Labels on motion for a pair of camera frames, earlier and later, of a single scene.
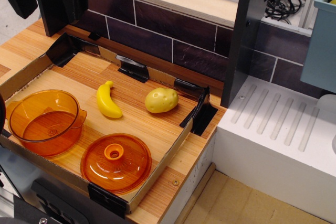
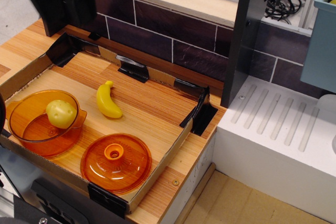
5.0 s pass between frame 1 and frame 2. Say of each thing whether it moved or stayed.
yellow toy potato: moved
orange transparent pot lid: stayed
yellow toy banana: stayed
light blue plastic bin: stayed
